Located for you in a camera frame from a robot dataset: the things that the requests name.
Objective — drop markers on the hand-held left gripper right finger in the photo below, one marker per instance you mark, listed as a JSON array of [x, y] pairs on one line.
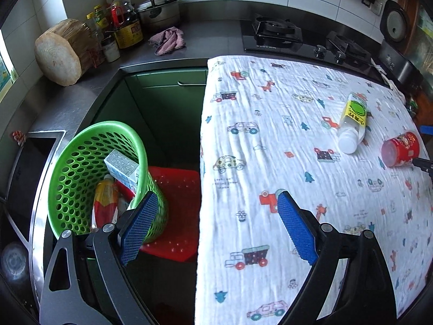
[[297, 230]]

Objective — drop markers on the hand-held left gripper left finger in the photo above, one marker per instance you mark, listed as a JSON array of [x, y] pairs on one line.
[[138, 226]]

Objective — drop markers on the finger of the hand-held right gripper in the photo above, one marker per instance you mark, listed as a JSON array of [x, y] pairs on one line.
[[424, 166]]

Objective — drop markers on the red printed cup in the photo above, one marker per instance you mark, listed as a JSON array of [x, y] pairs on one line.
[[402, 147]]

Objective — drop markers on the white blue small box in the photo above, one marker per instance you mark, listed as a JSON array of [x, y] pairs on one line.
[[120, 166]]

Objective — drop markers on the green plastic basket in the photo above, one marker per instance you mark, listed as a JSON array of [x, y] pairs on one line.
[[84, 149]]

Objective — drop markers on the red plastic stool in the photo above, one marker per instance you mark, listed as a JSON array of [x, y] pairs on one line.
[[176, 210]]

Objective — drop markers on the clear bottle yellow-green label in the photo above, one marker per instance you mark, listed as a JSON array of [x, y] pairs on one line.
[[353, 122]]

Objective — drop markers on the white printed table cloth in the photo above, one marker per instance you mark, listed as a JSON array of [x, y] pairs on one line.
[[270, 149]]

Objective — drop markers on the steel kitchen sink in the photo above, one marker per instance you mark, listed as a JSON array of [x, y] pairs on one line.
[[30, 176]]

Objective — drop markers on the green kitchen cabinet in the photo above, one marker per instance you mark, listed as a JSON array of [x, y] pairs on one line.
[[162, 108]]

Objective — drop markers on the wooden glass-door cabinet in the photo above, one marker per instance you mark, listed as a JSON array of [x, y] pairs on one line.
[[424, 23]]

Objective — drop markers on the black rice cooker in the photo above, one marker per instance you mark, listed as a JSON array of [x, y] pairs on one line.
[[394, 23]]

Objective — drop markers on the small red white object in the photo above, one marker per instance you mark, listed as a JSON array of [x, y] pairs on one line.
[[19, 137]]

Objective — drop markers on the small dark-lidded jar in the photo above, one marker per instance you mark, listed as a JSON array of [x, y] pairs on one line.
[[110, 50]]

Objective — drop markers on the round wooden chopping block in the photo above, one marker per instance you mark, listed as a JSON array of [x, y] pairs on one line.
[[61, 57]]

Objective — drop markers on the pink rag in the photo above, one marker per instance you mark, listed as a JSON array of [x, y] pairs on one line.
[[167, 40]]

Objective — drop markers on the black gas stove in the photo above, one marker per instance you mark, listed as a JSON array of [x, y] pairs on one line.
[[270, 35]]

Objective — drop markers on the large cooking oil bottle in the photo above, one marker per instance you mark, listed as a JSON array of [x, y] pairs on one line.
[[127, 30]]

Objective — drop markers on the yellow-capped sauce bottle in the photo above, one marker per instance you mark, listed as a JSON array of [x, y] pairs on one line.
[[91, 25]]

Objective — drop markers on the steel pressure cooker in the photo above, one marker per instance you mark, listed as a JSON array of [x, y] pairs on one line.
[[159, 15]]

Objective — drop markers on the white wall socket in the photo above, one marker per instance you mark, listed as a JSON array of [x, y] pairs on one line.
[[373, 6]]

